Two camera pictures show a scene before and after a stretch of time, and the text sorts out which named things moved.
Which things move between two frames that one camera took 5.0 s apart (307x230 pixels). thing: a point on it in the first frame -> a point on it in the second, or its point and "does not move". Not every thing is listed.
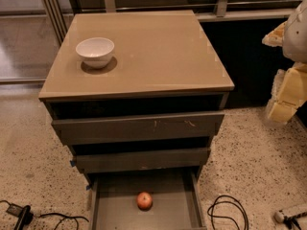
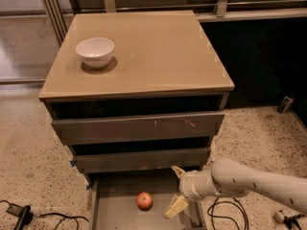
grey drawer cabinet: x=138 y=97 does not move
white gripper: x=296 y=34 -> x=191 y=185
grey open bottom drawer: x=177 y=200 does not move
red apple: x=144 y=201 does not move
